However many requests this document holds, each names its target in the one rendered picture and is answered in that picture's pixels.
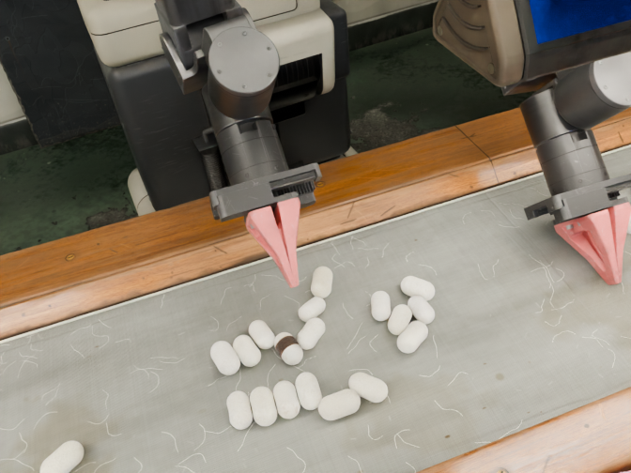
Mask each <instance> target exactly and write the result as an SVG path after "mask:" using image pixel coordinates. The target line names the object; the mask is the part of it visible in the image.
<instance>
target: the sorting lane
mask: <svg viewBox="0 0 631 473"><path fill-rule="evenodd" d="M549 197H551V194H550V191H549V189H548V186H547V183H546V179H545V176H544V174H543V173H539V174H536V175H531V176H528V177H524V178H521V179H518V180H516V181H513V182H509V183H506V184H503V185H500V186H497V187H494V188H491V189H488V190H485V191H479V192H476V193H473V194H471V195H467V196H464V197H461V198H458V199H455V200H452V201H449V202H446V203H443V204H439V205H436V206H431V207H429V208H425V209H422V210H419V211H416V212H413V213H409V214H407V215H404V216H401V217H398V218H394V219H391V220H388V221H383V222H380V223H377V224H374V225H371V226H367V227H364V228H362V229H359V230H356V231H352V232H349V233H346V234H343V235H340V236H335V237H332V238H329V239H325V240H322V241H319V242H317V243H314V244H310V245H307V246H304V247H301V248H298V249H296V252H297V263H298V273H299V285H298V286H296V287H293V288H290V286H289V285H288V283H287V281H286V280H285V277H284V276H283V274H282V272H281V271H280V269H279V268H278V266H277V265H276V263H275V262H274V260H273V259H272V258H271V257H268V258H265V259H262V260H259V261H256V262H252V263H250V264H247V265H244V266H241V267H235V268H232V269H229V270H226V271H223V272H220V273H217V274H214V275H210V276H207V277H205V278H202V279H199V280H195V281H192V282H187V283H184V284H181V285H178V286H175V287H172V288H168V289H165V290H162V291H160V292H157V293H153V294H150V295H147V296H144V297H141V298H136V299H133V300H130V301H126V302H123V303H120V304H117V305H115V306H111V307H108V308H105V309H102V310H99V311H95V312H92V313H88V314H85V315H81V316H78V317H75V318H72V319H69V320H66V321H63V322H60V323H57V324H53V325H50V326H48V327H45V328H39V329H36V330H33V331H30V332H27V333H24V334H21V335H18V336H15V337H11V338H8V339H5V340H3V341H0V473H40V467H41V464H42V463H43V461H44V460H45V459H46V458H47V457H49V456H50V455H51V454H52V453H53V452H54V451H55V450H57V449H58V448H59V447H60V446H61V445H62V444H64V443H65V442H68V441H77V442H79V443H80V444H81V445H82V446H83V448H84V457H83V459H82V461H81V462H80V463H79V464H78V465H77V466H75V467H74V468H73V469H72V470H71V471H70V472H69V473H416V472H418V471H421V470H423V469H426V468H428V467H430V466H432V465H436V464H439V463H441V462H444V461H446V460H449V459H451V458H454V457H455V456H458V455H460V454H463V453H465V452H468V451H470V450H474V449H477V448H479V447H482V446H483V445H486V444H488V443H491V442H493V441H496V440H498V439H501V438H503V437H506V436H507V435H511V434H514V433H516V432H519V431H521V430H524V429H526V428H529V427H531V426H533V425H535V424H538V423H540V422H543V421H545V420H549V419H552V418H554V417H557V416H559V415H561V414H563V413H566V412H568V411H571V410H573V409H576V408H578V407H581V406H583V405H585V404H589V403H591V402H594V401H596V400H599V399H601V398H604V397H606V396H609V395H610V394H613V393H615V392H618V391H620V390H623V389H627V388H629V387H631V234H628V233H626V238H625V243H624V246H623V271H622V282H620V283H617V284H612V285H608V284H607V283H606V282H605V281H604V280H603V278H602V277H601V276H600V275H599V274H598V272H597V271H596V270H595V269H594V268H593V266H592V265H591V264H590V263H589V262H588V260H587V259H586V258H585V257H583V256H582V255H581V254H580V253H579V252H578V251H577V250H576V249H574V248H573V247H572V246H571V245H570V244H569V243H568V242H567V241H565V240H564V239H563V238H562V237H561V236H560V235H559V234H557V233H556V230H555V228H554V225H553V222H552V221H553V220H555V218H554V215H551V216H550V214H549V213H548V214H545V215H542V216H539V217H537V218H535V219H532V220H529V221H528V220H527V217H526V214H525V211H524V208H525V207H528V206H531V205H534V204H536V203H538V202H541V201H543V200H545V199H547V198H549ZM318 267H328V268H329V269H330V270H331V272H332V283H331V293H330V294H329V295H328V296H327V297H325V298H323V299H324V301H325V303H326V307H325V310H324V312H323V313H321V314H320V315H319V316H317V317H316V318H319V319H321V320H322V321H323V322H324V324H325V332H324V333H323V335H322V336H321V337H320V339H319V340H318V341H317V343H316V345H315V346H314V347H313V348H311V349H308V350H305V349H302V352H303V356H302V359H301V361H300V362H299V363H298V364H295V365H289V364H287V363H285V362H284V361H283V360H282V359H281V357H280V356H279V354H278V353H277V351H276V350H275V347H274V345H273V347H271V348H269V349H261V348H260V347H258V346H257V344H256V343H254V344H255V345H256V347H257V348H258V349H259V351H260V353H261V359H260V361H259V362H258V363H257V364H256V365H255V366H253V367H248V366H245V365H244V364H243V363H242V362H241V360H240V366H239V369H238V371H237V372H236V373H235V374H231V375H225V374H222V373H221V372H220V371H219V369H218V368H217V366H216V364H215V363H214V361H213V359H212V358H211V355H210V349H211V347H212V345H214V344H215V343H216V342H218V341H225V342H228V343H230V345H231V346H232V347H233V342H234V341H235V339H236V338H237V337H238V336H240V335H247V336H249V337H250V338H251V339H252V340H253V338H252V337H251V336H250V334H249V326H250V325H251V323H252V322H253V321H255V320H262V321H264V322H265V323H266V324H267V325H268V327H269V328H270V330H271V331H272V332H273V334H274V336H275V337H276V336H277V335H278V334H280V333H282V332H287V333H289V334H291V335H292V336H293V337H294V338H295V339H296V340H297V335H298V333H299V332H300V331H301V330H302V329H303V327H304V326H305V324H306V323H307V322H304V321H302V320H301V319H300V317H299V309H300V307H301V306H302V305H304V304H305V303H306V302H307V301H309V300H310V299H311V298H314V297H315V296H314V295H313V293H312V291H311V285H312V280H313V274H314V271H315V270H316V268H318ZM407 276H414V277H416V278H419V279H422V280H425V281H427V282H431V283H432V284H433V286H434V288H435V295H434V296H433V297H432V298H431V299H430V300H427V303H428V304H429V305H430V306H431V307H432V308H433V310H434V312H435V318H434V320H433V321H432V322H431V323H429V324H425V325H426V326H427V329H428V334H427V337H426V339H425V340H424V341H423V342H422V343H421V344H420V345H419V347H418V348H417V349H416V350H415V351H414V352H412V353H404V352H402V351H401V350H400V349H399V348H398V346H397V338H398V336H399V335H394V334H392V333H391V332H390V331H389V329H388V321H389V319H390V317H391V315H392V311H393V309H394V308H395V307H396V306H397V305H400V304H404V305H408V300H409V299H410V298H411V297H410V296H408V295H406V294H405V293H404V292H403V291H402V289H401V281H403V279H404V278H406V277H407ZM377 291H384V292H386V293H387V294H388V295H389V297H390V304H391V315H390V317H389V318H388V319H387V320H385V321H378V320H376V319H375V318H374V317H373V315H372V304H371V297H372V295H373V294H374V293H375V292H377ZM253 342H254V340H253ZM302 373H311V374H313V375H314V376H315V377H316V380H317V382H318V385H319V388H320V391H321V395H322V399H323V398H324V397H326V396H328V395H331V394H333V393H336V392H338V391H341V390H343V389H349V384H348V381H349V378H350V377H351V376H352V375H353V374H355V373H365V374H369V375H371V376H373V377H375V378H378V379H380V380H382V381H383V382H384V383H385V384H386V385H387V388H388V394H387V397H386V398H385V399H384V400H383V401H382V402H379V403H373V402H371V401H369V400H366V399H364V398H362V397H361V396H360V399H361V404H360V407H359V409H358V410H357V411H356V412H355V413H353V414H350V415H347V416H344V417H342V418H340V419H337V420H325V419H323V418H322V417H321V416H320V414H319V412H318V408H316V409H314V410H308V409H305V408H304V407H302V405H301V404H300V412H299V414H298V415H297V416H296V417H295V418H293V419H285V418H283V417H282V416H281V415H280V414H279V413H278V410H277V418H276V420H275V421H274V422H273V423H272V424H271V425H270V426H261V425H259V424H257V423H256V422H255V420H254V415H253V420H252V423H251V424H250V426H249V427H247V428H246V429H242V430H239V429H236V428H235V427H233V426H232V424H231V423H230V419H229V412H228V408H227V404H226V401H227V398H228V396H229V395H230V394H231V393H232V392H234V391H243V392H244V393H246V394H247V396H248V398H249V402H250V395H251V393H252V391H253V390H254V389H255V388H257V387H266V388H268V389H270V390H271V392H272V395H273V389H274V387H275V385H276V384H277V383H279V382H280V381H289V382H291V383H292V384H293V385H294V387H295V388H296V386H295V383H296V379H297V377H298V376H299V375H300V374H302Z"/></svg>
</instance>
